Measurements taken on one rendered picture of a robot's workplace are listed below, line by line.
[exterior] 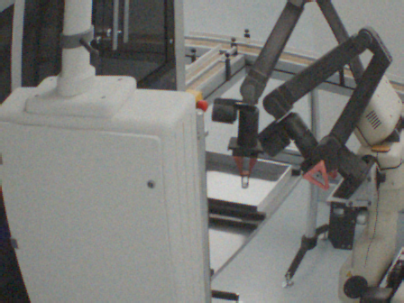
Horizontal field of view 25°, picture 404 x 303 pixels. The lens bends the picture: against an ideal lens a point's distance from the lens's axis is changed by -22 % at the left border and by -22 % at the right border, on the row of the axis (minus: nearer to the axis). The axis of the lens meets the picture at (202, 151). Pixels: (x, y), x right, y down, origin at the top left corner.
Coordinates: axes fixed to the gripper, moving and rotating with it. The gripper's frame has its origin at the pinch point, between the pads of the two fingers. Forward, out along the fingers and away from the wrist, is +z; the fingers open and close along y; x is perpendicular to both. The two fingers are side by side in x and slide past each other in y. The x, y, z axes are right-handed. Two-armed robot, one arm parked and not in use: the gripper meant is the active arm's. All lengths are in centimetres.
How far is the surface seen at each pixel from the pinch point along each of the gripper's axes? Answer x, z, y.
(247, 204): 6.5, 6.0, -2.1
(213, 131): -230, 99, 41
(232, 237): 19.8, 9.9, -0.2
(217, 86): -79, 9, 20
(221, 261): 33.9, 10.1, 0.4
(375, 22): -150, -11, -49
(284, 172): -14.5, 5.9, -10.4
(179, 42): -29.9, -26.4, 25.5
